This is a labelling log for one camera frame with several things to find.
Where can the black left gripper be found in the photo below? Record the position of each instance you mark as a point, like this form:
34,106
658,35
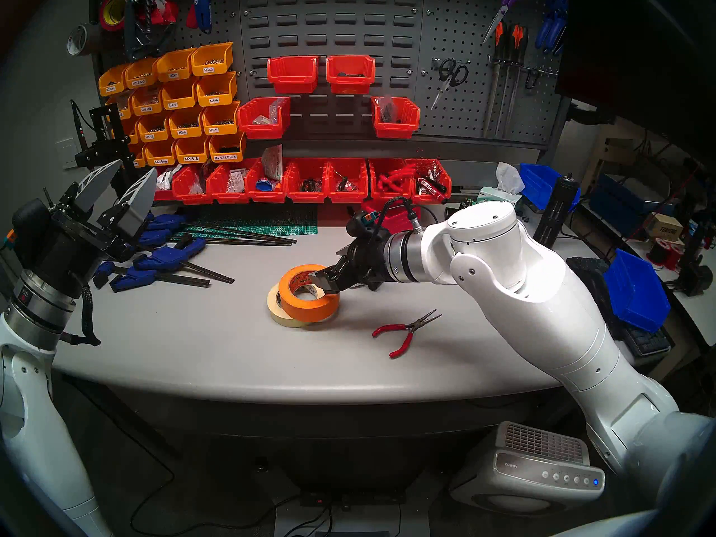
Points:
67,250

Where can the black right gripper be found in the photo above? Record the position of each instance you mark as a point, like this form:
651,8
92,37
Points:
369,262

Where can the orange tape roll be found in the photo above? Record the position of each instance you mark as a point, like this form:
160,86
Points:
307,312

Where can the beige masking tape roll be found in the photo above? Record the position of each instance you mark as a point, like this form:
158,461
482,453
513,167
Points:
275,312

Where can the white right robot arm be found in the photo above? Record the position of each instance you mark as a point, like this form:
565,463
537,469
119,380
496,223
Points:
548,318

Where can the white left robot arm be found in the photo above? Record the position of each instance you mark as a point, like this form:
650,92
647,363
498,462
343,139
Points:
33,429

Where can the red tape roll yellow core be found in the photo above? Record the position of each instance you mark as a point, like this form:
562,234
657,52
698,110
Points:
105,18

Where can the metal pegboard hook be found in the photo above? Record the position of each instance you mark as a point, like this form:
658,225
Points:
436,66

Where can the orange labelled parts bin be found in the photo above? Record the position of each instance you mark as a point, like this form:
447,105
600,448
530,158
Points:
226,154
178,100
219,126
131,133
140,78
215,97
193,155
161,159
210,65
146,106
140,158
111,85
152,133
173,71
122,109
184,128

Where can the black tool stand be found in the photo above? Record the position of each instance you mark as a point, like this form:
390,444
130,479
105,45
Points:
109,150

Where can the red plastic parts bin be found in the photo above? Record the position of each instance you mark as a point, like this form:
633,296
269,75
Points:
292,77
166,196
389,196
307,196
351,78
347,196
187,197
396,128
442,172
265,196
263,128
224,197

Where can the green cutting mat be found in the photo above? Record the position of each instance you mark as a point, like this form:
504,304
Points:
279,228

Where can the small red loose bin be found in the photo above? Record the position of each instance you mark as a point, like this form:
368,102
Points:
398,220

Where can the black soldering iron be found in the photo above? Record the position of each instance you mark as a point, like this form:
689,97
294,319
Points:
78,127

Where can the clear plastic bag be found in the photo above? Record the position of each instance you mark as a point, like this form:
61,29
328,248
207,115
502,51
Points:
274,162

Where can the black red marker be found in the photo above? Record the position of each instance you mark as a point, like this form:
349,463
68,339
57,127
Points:
432,186

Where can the Kimtech tissue box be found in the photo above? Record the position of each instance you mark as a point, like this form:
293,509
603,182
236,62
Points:
506,180

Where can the red white plastic tool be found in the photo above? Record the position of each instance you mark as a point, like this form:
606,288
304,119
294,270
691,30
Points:
163,13

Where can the blue plastic bin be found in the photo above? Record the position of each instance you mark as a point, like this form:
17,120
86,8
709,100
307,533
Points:
637,295
540,178

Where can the black perforated cylinder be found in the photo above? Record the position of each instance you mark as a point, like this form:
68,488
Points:
556,211

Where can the black power strip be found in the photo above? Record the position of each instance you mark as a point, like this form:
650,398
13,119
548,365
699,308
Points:
347,498

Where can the black metal tool rack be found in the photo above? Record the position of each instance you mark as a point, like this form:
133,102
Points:
526,69

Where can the white Coway air purifier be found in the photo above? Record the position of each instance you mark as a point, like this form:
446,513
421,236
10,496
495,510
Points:
520,474

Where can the black keyboard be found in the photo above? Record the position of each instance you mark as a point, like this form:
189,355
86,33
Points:
649,343

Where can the cardboard box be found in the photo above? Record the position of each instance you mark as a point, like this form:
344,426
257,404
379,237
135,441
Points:
663,227

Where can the black computer monitor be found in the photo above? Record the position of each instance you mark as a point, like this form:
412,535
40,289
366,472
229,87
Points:
632,49

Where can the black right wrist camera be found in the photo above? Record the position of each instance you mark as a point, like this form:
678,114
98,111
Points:
361,222

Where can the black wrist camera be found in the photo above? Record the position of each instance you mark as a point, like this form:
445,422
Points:
361,222
28,225

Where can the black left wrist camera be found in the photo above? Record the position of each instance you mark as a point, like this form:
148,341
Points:
28,225

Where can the grey duct tape roll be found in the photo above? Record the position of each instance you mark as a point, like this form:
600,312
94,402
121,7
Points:
83,41

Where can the dark grey pegboard wall panel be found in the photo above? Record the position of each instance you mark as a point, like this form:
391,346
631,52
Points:
464,116

